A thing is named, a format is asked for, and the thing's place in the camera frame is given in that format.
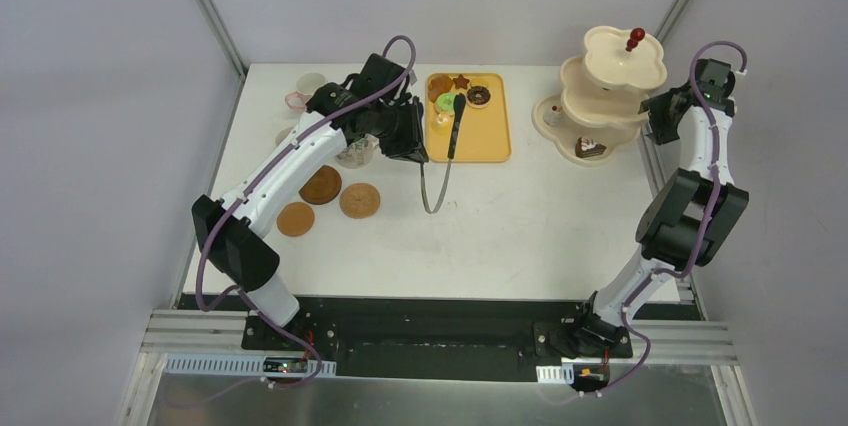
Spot metal tongs with black tips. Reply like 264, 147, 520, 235
419, 93, 467, 215

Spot chocolate cake slice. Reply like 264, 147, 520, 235
575, 136, 607, 159

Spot white cupcake with cherry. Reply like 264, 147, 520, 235
543, 105, 564, 127

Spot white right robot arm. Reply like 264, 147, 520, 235
567, 59, 749, 356

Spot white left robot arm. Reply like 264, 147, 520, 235
191, 53, 428, 351

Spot yellow cream tart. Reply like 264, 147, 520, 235
430, 112, 454, 135

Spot floral mug with green inside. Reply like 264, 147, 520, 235
335, 136, 376, 169

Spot green frosted donut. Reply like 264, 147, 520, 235
434, 92, 456, 116

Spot cream three-tier cake stand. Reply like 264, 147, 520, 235
531, 26, 668, 167

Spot yellow plastic tray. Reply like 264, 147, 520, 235
424, 72, 511, 163

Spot light woven round coaster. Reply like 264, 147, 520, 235
339, 183, 381, 219

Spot star-shaped chocolate cookie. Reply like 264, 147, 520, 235
451, 74, 470, 90

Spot chocolate sprinkled donut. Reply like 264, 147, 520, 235
465, 86, 492, 109

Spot dark brown wooden coaster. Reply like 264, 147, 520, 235
299, 166, 342, 205

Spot pink mug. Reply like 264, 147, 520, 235
284, 72, 327, 112

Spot light green mug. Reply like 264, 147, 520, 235
275, 127, 294, 147

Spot orange round coaster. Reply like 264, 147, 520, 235
276, 202, 315, 237

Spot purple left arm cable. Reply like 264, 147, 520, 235
193, 35, 417, 314

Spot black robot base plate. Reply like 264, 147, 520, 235
241, 295, 704, 383

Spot left aluminium frame post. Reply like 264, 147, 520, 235
194, 0, 248, 83

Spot right white slotted cable duct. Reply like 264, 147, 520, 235
535, 363, 575, 385

